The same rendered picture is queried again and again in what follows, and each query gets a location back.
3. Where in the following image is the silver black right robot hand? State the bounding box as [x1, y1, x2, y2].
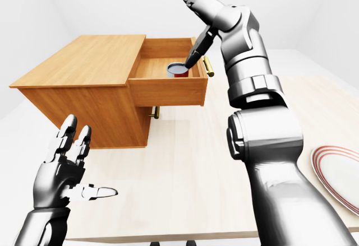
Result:
[182, 0, 260, 69]

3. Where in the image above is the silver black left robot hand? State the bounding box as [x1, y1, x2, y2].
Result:
[32, 114, 119, 210]

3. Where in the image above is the red tin with grey lid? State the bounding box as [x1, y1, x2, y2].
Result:
[167, 62, 190, 78]

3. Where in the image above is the open wooden drawer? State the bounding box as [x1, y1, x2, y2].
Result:
[127, 36, 210, 108]

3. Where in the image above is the wooden cabinet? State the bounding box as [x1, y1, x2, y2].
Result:
[8, 34, 153, 150]

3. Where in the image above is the white plate with red rings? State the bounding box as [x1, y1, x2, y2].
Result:
[310, 145, 359, 217]

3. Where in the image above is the brass drawer handle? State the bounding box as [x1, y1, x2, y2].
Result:
[148, 105, 161, 119]
[202, 55, 215, 77]

